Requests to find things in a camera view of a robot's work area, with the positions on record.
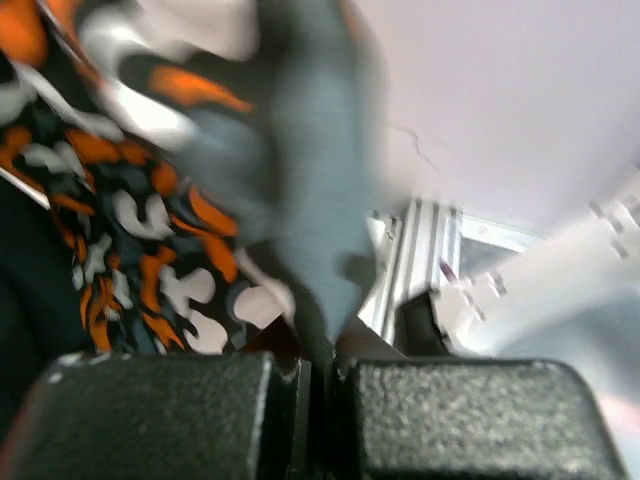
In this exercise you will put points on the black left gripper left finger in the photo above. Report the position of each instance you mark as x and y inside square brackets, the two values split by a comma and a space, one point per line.
[135, 416]

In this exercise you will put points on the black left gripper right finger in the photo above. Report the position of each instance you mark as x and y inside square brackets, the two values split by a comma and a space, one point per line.
[453, 418]

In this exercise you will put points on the black shorts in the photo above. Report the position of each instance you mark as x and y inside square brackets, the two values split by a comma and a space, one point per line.
[40, 308]

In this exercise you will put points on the orange grey camouflage shorts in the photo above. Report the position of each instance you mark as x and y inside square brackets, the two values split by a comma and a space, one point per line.
[205, 162]

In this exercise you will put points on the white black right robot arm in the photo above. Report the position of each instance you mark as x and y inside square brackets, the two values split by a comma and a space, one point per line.
[475, 288]

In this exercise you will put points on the aluminium mounting rail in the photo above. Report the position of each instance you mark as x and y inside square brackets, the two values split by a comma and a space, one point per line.
[429, 245]

